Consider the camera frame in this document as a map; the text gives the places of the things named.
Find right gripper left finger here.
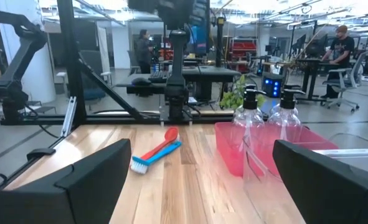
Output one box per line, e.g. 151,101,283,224
55,138,132,224

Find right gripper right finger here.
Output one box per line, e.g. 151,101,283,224
273,139,368,224

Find blue dish brush white bristles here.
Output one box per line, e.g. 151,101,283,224
130,140,183,175

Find red plastic spoon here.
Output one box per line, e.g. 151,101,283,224
139,126,180,161

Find silver aluminium brace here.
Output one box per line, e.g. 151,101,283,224
60,96,78,138

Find pink plastic bin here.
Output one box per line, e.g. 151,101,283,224
214,121,339,178

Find grey office chair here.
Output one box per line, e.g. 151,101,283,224
322,51,368,113

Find black computer mouse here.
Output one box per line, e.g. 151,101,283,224
130,77,153,87

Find black computer tower blue lights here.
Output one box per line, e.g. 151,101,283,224
261,73,286,99

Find black keyboard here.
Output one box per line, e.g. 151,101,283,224
148,70,172,83

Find green plant in white pot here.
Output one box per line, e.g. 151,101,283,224
219,74,267,110

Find person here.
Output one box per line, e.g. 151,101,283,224
135,29,156,75
319,24,356,99

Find red storage shelf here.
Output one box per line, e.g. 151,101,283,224
229,37,260,63

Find black table edge bracket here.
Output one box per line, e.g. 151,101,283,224
26,147,57,161

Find black aluminium rig frame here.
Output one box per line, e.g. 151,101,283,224
0,0,234,138

